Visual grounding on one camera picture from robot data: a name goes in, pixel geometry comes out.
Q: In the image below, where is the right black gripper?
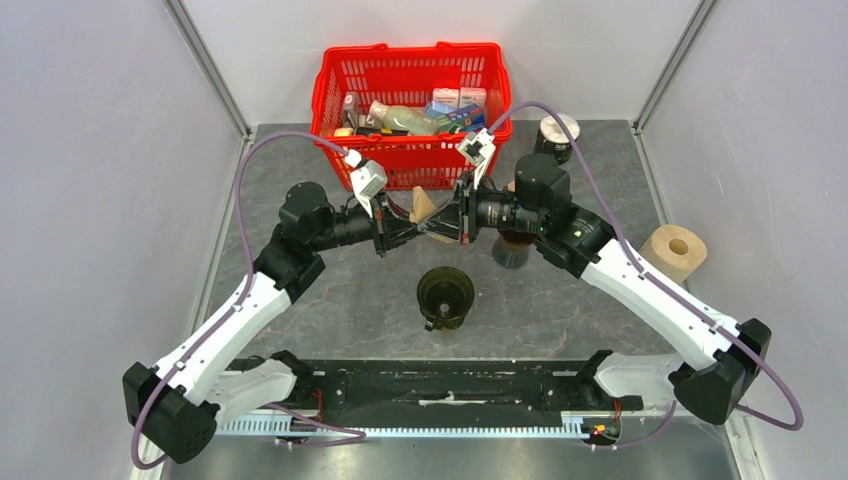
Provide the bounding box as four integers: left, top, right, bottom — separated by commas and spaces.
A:
419, 168, 546, 244

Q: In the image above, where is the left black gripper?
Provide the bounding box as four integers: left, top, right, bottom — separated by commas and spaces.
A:
310, 189, 428, 258

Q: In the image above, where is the brown dripper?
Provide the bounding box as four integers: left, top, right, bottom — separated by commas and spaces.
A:
500, 230, 537, 247

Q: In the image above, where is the dark dripper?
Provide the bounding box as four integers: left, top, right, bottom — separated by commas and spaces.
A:
416, 266, 476, 332

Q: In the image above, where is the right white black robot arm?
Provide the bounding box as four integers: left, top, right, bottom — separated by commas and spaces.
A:
420, 154, 772, 425

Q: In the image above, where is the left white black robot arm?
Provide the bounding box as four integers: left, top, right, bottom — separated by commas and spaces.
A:
123, 182, 423, 469

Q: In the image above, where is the blue green box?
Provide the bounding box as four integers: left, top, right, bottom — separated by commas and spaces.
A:
424, 101, 485, 134

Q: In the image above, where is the clear plastic bottle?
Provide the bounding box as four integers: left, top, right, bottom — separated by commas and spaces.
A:
369, 100, 439, 136

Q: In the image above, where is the white pink carton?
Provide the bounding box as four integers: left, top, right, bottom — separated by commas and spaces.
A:
432, 87, 460, 109
458, 87, 487, 109

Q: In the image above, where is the black wrapped paper roll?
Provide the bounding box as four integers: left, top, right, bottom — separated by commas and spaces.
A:
533, 115, 573, 165

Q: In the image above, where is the small grey pouch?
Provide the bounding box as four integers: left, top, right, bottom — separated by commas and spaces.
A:
341, 91, 360, 130

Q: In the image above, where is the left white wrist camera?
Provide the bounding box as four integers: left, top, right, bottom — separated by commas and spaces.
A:
344, 149, 388, 218

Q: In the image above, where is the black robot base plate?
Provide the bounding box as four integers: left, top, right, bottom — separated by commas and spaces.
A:
225, 349, 644, 431

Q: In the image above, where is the slotted white cable duct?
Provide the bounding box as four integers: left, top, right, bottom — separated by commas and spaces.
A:
216, 411, 590, 440

